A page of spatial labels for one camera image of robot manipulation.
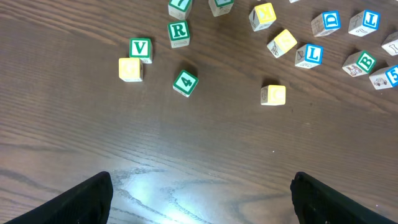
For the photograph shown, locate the green J block left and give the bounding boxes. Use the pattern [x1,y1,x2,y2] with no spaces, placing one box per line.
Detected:
[208,0,234,17]

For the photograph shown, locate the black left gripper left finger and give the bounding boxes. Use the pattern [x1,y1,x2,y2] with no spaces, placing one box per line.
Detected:
[6,171,113,224]

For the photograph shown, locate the blue L block middle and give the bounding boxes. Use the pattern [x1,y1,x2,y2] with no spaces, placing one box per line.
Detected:
[348,10,381,37]

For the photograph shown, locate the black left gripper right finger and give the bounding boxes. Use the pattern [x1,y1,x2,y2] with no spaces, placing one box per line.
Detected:
[290,172,397,224]

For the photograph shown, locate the green r block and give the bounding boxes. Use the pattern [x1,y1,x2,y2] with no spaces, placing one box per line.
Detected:
[381,31,398,56]
[167,21,190,49]

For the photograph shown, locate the yellow K block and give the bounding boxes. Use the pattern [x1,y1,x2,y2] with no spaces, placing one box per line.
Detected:
[249,3,277,32]

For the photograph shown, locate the green V block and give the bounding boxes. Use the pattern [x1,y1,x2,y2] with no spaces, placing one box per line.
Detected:
[129,38,153,64]

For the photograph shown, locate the green 7 block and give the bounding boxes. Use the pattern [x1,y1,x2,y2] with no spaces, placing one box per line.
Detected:
[168,0,193,20]

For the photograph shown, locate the green 4 block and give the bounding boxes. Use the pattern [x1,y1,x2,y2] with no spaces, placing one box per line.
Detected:
[173,70,198,98]

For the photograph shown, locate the blue 5 block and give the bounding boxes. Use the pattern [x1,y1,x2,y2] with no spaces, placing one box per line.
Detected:
[369,65,398,90]

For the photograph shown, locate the blue D block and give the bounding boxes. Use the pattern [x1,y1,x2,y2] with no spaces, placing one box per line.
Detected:
[311,11,341,37]

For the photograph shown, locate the yellow C block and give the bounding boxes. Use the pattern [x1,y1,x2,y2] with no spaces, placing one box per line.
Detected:
[261,85,286,106]

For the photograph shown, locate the yellow G block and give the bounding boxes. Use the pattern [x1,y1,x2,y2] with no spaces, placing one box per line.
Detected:
[119,58,143,82]

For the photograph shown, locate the blue L block front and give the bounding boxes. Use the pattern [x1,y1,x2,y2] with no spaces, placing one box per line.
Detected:
[295,44,323,69]

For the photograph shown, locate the green B block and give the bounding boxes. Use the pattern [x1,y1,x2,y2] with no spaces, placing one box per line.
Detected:
[342,50,377,77]

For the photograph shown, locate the yellow block near L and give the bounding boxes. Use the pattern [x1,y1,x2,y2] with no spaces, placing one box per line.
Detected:
[267,29,297,58]

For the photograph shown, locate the blue l block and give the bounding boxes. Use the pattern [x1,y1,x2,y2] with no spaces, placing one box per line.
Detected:
[295,44,323,69]
[348,10,381,37]

